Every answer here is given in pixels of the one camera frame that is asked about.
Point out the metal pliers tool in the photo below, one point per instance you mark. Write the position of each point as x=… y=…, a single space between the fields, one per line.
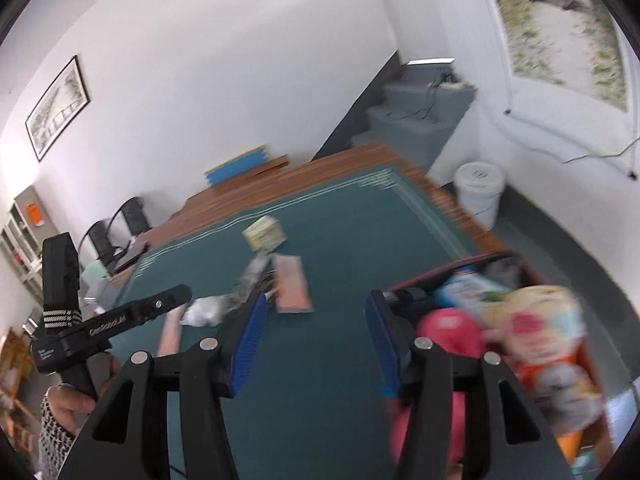
x=252 y=275

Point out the person's left forearm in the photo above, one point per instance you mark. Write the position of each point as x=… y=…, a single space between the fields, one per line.
x=52 y=452

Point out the orange wall sign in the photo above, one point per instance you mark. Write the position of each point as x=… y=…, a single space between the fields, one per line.
x=36 y=214

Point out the pale pink item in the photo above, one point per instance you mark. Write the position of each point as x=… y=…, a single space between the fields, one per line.
x=170 y=332

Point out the pastel sock ball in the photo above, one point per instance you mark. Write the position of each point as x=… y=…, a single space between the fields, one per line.
x=540 y=320

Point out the clear plastic bag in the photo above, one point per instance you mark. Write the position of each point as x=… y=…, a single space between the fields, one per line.
x=202 y=311

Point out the yellow carton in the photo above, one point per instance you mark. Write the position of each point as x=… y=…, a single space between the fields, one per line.
x=264 y=234

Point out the blue foam mat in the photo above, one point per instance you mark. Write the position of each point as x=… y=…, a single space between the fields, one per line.
x=235 y=166

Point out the wooden chair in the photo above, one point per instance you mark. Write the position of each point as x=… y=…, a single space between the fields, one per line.
x=15 y=390

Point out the green plastic stool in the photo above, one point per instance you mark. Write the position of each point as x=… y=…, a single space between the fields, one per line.
x=97 y=271

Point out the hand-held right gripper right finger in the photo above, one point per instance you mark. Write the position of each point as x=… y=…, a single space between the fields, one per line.
x=382 y=345

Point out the tan snack packet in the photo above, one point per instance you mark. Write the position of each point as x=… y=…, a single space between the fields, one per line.
x=292 y=285

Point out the pale cabinet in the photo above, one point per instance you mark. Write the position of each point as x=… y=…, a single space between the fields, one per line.
x=20 y=250

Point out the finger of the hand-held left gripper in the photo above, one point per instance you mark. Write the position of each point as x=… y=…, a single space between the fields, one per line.
x=170 y=300

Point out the black stick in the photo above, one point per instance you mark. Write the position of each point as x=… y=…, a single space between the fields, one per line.
x=131 y=257

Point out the black metal chair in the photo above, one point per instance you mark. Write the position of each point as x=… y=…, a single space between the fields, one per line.
x=132 y=215
x=100 y=240

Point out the person's left hand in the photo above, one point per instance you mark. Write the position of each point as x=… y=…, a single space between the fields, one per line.
x=70 y=410

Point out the hanging scroll painting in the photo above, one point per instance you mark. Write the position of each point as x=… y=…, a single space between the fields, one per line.
x=560 y=30

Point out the red box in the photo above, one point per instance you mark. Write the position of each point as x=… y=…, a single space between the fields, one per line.
x=595 y=375

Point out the grey sock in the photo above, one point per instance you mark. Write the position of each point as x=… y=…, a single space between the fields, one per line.
x=570 y=395

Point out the grey staircase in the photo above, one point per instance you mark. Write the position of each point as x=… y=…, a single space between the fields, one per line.
x=415 y=115

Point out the blue cracker packet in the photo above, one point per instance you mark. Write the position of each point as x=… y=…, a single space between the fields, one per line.
x=467 y=290

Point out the white plastic bucket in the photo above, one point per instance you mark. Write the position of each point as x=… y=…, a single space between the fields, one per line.
x=479 y=190

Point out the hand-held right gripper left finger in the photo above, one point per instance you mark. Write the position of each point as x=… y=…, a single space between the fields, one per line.
x=247 y=340

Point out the framed landscape painting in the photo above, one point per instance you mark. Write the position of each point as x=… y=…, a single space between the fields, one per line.
x=57 y=107

